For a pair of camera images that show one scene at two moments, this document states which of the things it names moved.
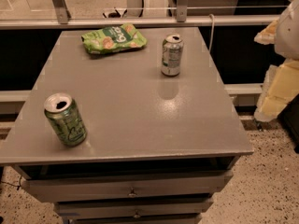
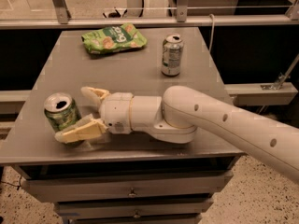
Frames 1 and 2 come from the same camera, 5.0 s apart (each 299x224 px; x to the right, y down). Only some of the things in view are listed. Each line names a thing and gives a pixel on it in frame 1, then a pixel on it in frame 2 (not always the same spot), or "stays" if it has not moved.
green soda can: (64, 119) stays
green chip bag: (113, 38) stays
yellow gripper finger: (280, 88) to (89, 128)
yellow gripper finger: (268, 35) to (94, 94)
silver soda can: (172, 54) stays
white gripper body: (288, 35) to (116, 111)
